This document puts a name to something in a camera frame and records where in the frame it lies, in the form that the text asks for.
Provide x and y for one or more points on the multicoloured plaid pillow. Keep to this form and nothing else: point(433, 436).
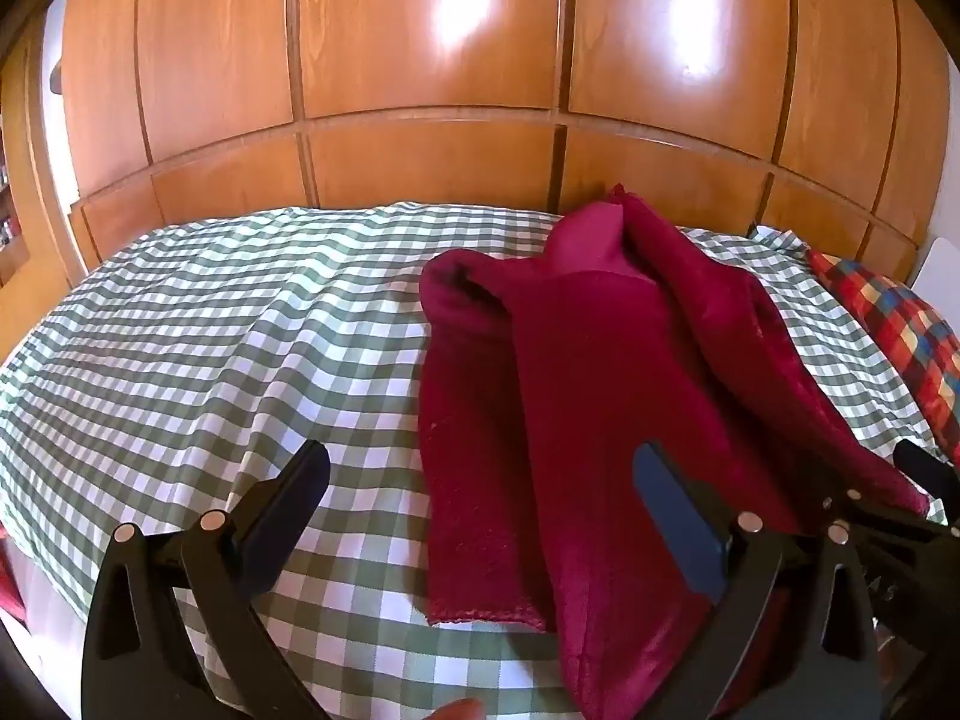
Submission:
point(907, 330)

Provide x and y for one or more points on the green checked bedsheet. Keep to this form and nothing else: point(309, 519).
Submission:
point(187, 315)

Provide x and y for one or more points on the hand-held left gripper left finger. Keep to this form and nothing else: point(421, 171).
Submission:
point(281, 521)

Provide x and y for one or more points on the red fleece garment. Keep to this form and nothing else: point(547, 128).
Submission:
point(600, 360)

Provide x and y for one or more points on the person's left hand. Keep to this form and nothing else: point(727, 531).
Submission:
point(461, 711)

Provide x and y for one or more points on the wooden panelled wardrobe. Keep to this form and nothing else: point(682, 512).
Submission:
point(435, 165)

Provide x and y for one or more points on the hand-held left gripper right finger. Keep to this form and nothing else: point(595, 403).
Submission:
point(679, 517)

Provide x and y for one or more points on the white headboard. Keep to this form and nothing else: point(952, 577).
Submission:
point(941, 270)

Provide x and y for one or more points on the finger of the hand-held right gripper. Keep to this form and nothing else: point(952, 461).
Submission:
point(885, 519)
point(922, 465)

